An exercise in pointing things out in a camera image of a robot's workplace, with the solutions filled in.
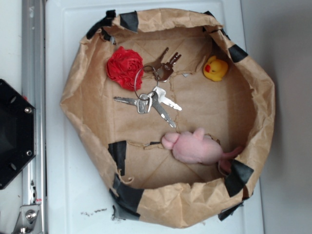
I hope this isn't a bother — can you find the silver key bunch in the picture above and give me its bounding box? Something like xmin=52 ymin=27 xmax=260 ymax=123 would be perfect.
xmin=114 ymin=48 xmax=182 ymax=128

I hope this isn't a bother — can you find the metal corner bracket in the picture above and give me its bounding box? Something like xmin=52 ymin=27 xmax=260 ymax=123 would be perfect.
xmin=12 ymin=205 xmax=43 ymax=234

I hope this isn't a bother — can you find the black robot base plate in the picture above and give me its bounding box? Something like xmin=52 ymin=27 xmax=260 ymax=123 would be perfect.
xmin=0 ymin=79 xmax=35 ymax=190

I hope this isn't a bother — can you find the yellow rubber duck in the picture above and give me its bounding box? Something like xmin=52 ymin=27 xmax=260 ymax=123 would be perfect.
xmin=203 ymin=56 xmax=229 ymax=81

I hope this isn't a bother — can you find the red fabric flower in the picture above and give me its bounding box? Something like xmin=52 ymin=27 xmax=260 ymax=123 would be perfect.
xmin=106 ymin=46 xmax=144 ymax=91

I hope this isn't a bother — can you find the aluminium frame rail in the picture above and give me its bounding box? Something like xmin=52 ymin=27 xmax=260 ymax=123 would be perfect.
xmin=21 ymin=0 xmax=48 ymax=234

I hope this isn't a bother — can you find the brown paper bag bin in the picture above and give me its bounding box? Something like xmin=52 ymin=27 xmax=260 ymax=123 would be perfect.
xmin=60 ymin=8 xmax=275 ymax=228

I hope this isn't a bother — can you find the pink plush mouse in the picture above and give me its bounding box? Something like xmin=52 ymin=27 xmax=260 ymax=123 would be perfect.
xmin=161 ymin=128 xmax=244 ymax=176

